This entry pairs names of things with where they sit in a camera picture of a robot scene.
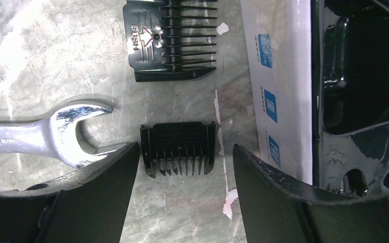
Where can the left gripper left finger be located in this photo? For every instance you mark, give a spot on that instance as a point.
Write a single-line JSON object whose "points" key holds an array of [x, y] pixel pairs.
{"points": [[86, 205]]}

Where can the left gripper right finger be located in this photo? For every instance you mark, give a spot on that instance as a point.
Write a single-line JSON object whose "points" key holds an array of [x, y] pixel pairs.
{"points": [[277, 207]]}

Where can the black comb guard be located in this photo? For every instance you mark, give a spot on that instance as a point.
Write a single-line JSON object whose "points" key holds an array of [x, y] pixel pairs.
{"points": [[185, 148], [170, 40]]}

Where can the white hair clipper box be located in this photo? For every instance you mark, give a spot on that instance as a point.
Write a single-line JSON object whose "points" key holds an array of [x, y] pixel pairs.
{"points": [[320, 78]]}

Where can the silver combination wrench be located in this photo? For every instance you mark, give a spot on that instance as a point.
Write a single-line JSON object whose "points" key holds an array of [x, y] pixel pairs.
{"points": [[55, 135]]}

